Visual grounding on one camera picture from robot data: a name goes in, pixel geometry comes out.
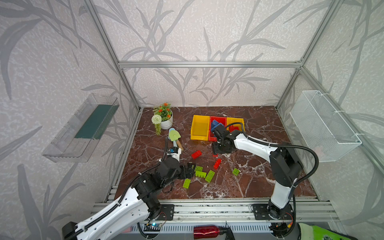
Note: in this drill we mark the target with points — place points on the yellow bin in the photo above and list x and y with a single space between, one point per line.
200 128
235 121

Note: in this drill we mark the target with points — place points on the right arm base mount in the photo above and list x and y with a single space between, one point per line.
272 213

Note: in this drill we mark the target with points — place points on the red bin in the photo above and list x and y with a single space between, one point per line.
223 120

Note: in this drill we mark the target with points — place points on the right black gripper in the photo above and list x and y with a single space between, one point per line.
221 147

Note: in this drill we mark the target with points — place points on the white wire basket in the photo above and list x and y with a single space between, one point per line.
323 128

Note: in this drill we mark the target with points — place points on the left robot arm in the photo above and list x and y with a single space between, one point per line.
138 202

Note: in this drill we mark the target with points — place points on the right yellow bin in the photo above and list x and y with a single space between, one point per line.
235 121

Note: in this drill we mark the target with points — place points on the red metal bottle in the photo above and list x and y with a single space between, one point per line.
208 232

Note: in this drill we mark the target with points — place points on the green brick lower left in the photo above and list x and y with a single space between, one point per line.
186 183

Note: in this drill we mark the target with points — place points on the green brick diagonal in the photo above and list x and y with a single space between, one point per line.
210 175

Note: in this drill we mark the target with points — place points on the potted plant white pot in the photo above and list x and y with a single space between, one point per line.
162 118

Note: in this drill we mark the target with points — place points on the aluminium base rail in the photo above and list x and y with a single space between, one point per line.
239 210

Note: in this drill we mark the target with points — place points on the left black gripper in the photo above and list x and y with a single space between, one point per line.
186 171

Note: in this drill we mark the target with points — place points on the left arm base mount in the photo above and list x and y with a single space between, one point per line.
165 213

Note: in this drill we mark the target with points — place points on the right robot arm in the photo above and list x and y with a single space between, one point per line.
284 162

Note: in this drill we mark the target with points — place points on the green brick toothed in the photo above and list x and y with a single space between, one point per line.
200 174

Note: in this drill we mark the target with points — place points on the small green brick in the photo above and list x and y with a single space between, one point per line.
236 172

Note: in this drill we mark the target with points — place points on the light blue garden trowel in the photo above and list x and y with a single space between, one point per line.
173 136

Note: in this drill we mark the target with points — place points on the clear plastic wall shelf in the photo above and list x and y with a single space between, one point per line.
78 139

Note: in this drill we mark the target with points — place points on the left yellow bin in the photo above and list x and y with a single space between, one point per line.
200 128

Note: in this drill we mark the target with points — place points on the electronics board with led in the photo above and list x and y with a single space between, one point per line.
152 227

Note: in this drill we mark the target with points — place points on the green white object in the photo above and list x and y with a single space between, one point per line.
309 232

